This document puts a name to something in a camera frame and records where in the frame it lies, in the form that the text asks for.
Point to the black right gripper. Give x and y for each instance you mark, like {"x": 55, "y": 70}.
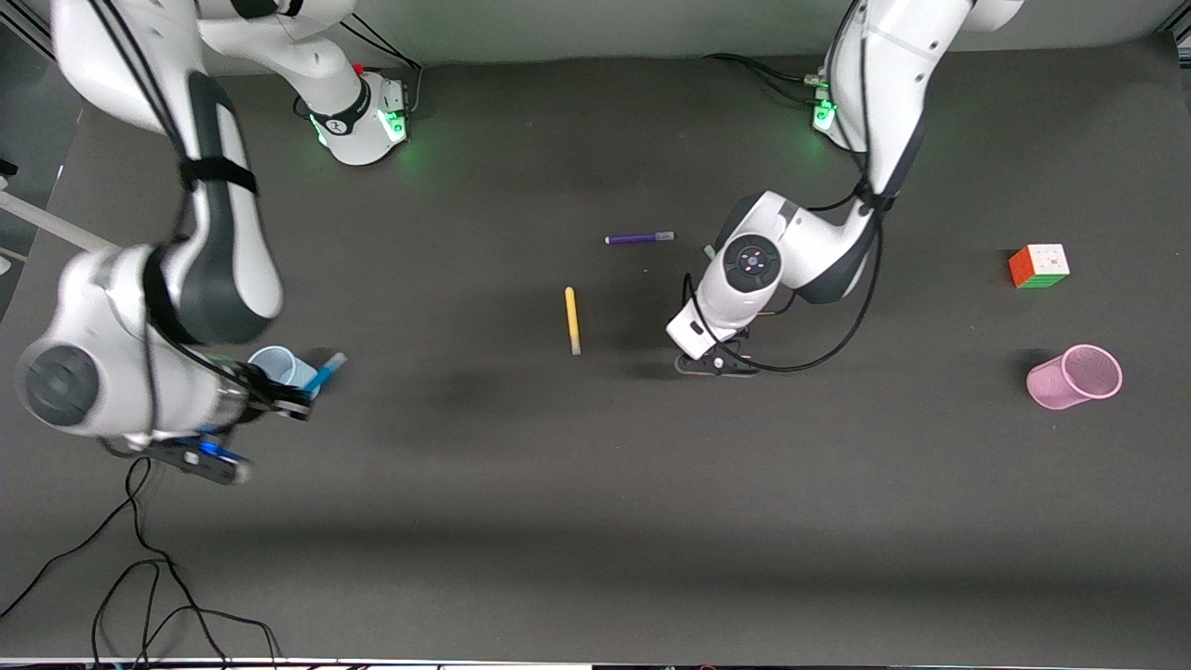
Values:
{"x": 253, "y": 384}

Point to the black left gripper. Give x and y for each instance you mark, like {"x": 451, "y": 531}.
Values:
{"x": 742, "y": 334}

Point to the blue marker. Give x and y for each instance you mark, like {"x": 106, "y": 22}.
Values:
{"x": 327, "y": 372}

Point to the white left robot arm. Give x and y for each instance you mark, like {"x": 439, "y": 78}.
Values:
{"x": 791, "y": 251}

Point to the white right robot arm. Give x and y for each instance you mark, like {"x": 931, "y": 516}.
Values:
{"x": 214, "y": 261}

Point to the translucent blue cup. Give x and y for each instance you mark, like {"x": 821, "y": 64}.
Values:
{"x": 279, "y": 358}

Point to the purple marker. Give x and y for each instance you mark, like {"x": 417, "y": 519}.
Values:
{"x": 637, "y": 238}

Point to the yellow marker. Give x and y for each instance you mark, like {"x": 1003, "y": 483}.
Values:
{"x": 572, "y": 321}

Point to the colourful puzzle cube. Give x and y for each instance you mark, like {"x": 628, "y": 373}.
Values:
{"x": 1040, "y": 265}

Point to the translucent pink cup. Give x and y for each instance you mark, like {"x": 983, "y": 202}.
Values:
{"x": 1056, "y": 386}

